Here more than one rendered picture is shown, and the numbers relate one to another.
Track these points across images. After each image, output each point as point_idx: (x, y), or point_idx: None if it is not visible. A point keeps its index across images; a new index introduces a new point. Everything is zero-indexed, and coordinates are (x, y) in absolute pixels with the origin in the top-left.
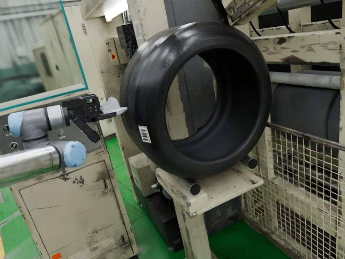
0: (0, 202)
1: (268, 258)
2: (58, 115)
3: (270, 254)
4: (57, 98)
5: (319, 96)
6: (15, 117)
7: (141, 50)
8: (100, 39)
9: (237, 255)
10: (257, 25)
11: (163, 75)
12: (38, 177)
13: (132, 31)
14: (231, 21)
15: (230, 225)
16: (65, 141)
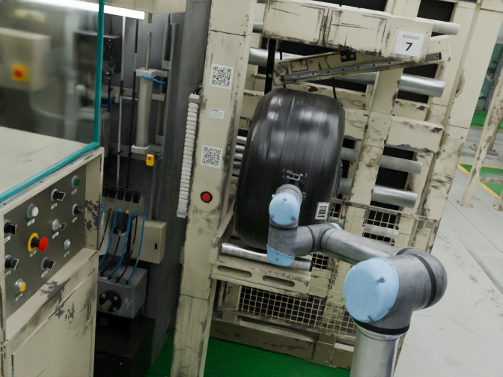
0: None
1: (238, 357)
2: (302, 197)
3: (236, 353)
4: (78, 163)
5: None
6: (295, 201)
7: (293, 118)
8: None
9: (206, 369)
10: None
11: (339, 152)
12: (36, 319)
13: (117, 49)
14: (278, 81)
15: (166, 342)
16: (322, 224)
